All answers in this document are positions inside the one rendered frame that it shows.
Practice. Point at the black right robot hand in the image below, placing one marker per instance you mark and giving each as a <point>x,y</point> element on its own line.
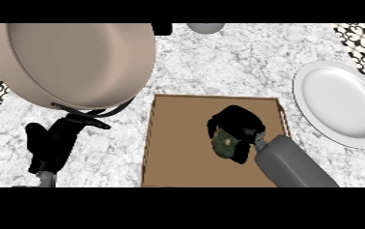
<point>239,120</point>

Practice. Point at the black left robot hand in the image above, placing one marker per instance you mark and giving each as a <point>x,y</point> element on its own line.
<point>52,142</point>

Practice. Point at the dark green squash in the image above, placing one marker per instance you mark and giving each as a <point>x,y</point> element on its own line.
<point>223,142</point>

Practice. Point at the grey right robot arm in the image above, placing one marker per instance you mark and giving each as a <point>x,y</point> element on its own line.
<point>291,165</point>

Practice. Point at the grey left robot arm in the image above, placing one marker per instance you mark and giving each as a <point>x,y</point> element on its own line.
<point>46,179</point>

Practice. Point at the brown wooden tray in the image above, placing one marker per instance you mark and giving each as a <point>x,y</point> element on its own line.
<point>189,149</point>

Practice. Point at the white plate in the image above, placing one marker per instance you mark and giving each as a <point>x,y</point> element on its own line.
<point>333,102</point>

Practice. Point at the black and white patterned cloth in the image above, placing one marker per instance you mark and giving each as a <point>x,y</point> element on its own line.
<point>3,91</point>

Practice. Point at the beige pan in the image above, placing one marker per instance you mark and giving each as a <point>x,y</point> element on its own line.
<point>75,65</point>

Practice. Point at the grey round object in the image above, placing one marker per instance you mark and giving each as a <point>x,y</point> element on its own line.
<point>205,27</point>

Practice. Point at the black block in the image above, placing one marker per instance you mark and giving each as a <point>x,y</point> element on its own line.
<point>161,28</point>

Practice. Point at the black and white patterned mat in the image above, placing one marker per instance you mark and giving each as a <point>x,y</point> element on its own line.
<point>352,42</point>

